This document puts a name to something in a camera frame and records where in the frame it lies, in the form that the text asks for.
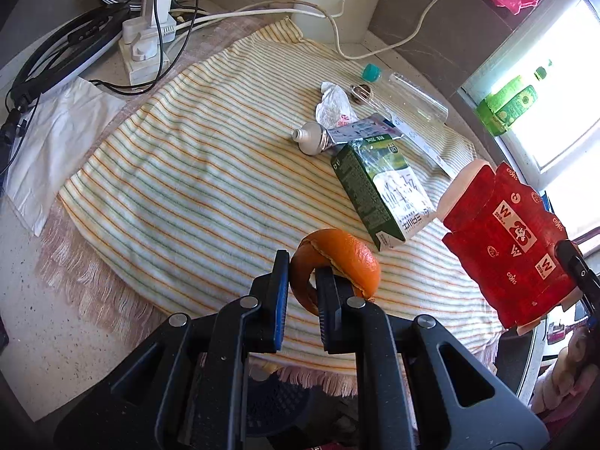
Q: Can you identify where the striped towel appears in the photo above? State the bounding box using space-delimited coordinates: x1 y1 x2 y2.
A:
58 16 504 371

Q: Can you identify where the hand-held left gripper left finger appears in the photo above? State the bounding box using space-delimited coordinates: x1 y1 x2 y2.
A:
110 249 291 438

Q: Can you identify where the white wrapper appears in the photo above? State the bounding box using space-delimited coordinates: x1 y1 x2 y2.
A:
315 81 359 129

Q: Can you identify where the dark plastic basket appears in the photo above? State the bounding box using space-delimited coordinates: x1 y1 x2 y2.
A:
244 375 320 437

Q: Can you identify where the white paper sheet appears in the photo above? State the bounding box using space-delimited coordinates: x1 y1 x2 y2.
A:
2 77 127 237

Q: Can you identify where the orange peel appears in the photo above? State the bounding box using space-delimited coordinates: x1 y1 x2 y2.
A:
289 228 381 316

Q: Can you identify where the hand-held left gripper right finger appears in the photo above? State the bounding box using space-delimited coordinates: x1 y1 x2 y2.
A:
315 266 498 438

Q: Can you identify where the thick white cable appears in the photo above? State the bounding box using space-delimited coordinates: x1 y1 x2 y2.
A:
169 0 493 61

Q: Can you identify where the clear plastic bottle teal cap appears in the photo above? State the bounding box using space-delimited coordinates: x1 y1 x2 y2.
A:
361 62 450 125

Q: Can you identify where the green milk carton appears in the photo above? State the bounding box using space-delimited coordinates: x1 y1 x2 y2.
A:
332 135 436 252

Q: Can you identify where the pink fringed cloth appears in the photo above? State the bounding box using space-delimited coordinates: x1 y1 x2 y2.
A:
35 14 498 397

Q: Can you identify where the black ring light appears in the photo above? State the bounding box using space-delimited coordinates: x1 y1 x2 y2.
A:
4 2 134 125

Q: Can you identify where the red cardboard package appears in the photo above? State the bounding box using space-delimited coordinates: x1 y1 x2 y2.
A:
437 158 578 336

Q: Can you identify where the white power strip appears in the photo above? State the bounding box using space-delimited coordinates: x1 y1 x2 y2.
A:
117 7 176 86

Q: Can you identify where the squeezed toothpaste tube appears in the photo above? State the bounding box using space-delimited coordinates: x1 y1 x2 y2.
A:
291 113 408 156

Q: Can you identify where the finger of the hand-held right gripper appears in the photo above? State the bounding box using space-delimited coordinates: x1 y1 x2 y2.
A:
555 239 600 333

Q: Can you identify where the green plastic bottle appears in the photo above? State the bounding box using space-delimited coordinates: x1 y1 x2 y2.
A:
475 59 554 138

